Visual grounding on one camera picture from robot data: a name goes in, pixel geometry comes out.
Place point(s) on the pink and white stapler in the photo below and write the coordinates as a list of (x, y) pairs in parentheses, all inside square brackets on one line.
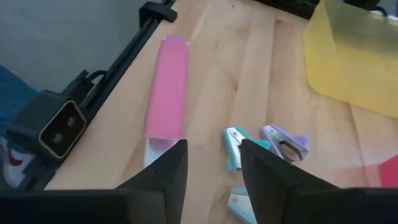
[(168, 93)]

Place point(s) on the black metal table frame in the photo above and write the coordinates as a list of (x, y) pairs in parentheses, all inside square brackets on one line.
[(124, 62)]

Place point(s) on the pink translucent plastic bin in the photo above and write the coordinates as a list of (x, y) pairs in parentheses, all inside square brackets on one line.
[(390, 172)]

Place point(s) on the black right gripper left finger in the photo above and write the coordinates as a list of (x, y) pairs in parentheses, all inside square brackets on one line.
[(168, 174)]

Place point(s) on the person's foot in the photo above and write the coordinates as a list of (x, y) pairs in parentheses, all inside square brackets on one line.
[(12, 168)]

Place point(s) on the purple staple remover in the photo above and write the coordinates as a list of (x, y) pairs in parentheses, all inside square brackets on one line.
[(295, 141)]

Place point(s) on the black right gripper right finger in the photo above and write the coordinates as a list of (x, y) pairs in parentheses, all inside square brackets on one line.
[(267, 177)]

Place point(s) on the black table-level camera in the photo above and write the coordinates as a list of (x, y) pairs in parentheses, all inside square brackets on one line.
[(40, 118)]

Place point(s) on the yellow translucent plastic bin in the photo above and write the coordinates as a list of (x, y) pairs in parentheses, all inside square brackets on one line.
[(351, 56)]

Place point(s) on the person's leg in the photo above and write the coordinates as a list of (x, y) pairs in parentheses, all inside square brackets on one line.
[(15, 99)]

